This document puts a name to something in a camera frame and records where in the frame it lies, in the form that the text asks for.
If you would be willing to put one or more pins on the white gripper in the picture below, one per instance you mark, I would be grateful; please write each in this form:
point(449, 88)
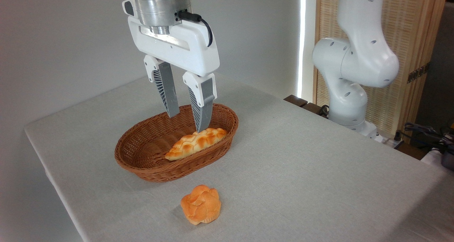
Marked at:
point(191, 50)

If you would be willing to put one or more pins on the long braided bread loaf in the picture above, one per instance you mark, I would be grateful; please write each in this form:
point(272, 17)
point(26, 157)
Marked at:
point(195, 144)

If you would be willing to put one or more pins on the round knotted bread roll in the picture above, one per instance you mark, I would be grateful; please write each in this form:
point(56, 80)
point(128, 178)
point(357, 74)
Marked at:
point(200, 204)

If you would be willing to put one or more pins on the brown wicker basket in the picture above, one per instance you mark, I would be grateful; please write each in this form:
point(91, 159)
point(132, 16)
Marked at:
point(149, 146)

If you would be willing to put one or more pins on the dark wooden side table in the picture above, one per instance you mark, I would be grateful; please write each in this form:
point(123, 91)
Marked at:
point(301, 103)

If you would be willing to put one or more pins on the bamboo folding screen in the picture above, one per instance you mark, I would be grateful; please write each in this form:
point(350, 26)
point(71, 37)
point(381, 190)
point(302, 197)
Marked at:
point(411, 33)

